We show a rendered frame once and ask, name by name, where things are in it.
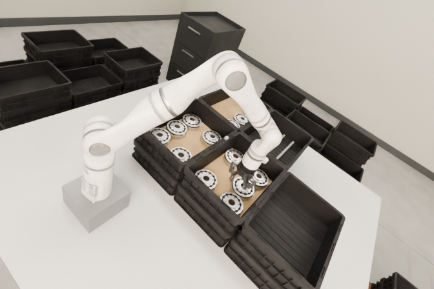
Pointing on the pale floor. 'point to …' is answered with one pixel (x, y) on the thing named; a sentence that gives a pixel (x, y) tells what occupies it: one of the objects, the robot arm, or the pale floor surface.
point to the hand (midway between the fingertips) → (237, 182)
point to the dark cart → (201, 40)
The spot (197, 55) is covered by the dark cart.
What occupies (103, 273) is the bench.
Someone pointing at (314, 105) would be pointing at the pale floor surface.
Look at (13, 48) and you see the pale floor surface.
